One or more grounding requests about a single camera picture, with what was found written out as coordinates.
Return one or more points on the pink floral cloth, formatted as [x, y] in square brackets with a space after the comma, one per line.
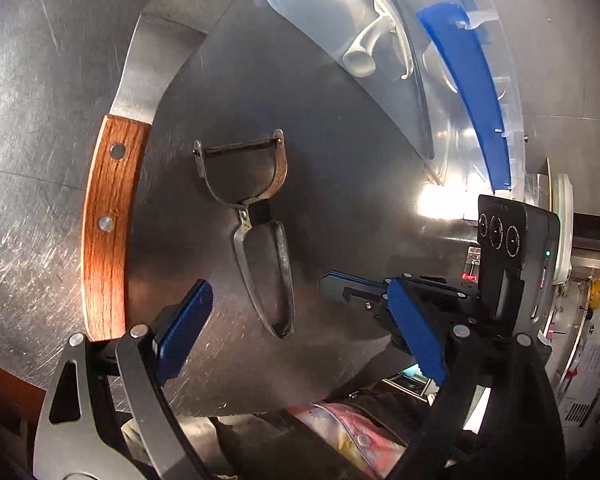
[340, 425]

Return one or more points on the white printed label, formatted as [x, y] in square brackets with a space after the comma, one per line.
[595, 375]

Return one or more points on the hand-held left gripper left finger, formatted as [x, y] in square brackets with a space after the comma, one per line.
[187, 325]

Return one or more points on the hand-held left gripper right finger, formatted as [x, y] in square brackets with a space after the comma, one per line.
[420, 330]

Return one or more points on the metal peeler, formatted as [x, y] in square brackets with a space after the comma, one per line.
[261, 212]

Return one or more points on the dark pants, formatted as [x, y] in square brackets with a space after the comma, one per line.
[260, 440]

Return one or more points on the yellow knob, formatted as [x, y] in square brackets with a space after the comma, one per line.
[596, 292]

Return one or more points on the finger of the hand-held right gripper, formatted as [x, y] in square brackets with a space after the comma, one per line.
[455, 302]
[352, 291]

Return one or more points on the clear plastic container blue latches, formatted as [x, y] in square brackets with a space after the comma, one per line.
[470, 85]

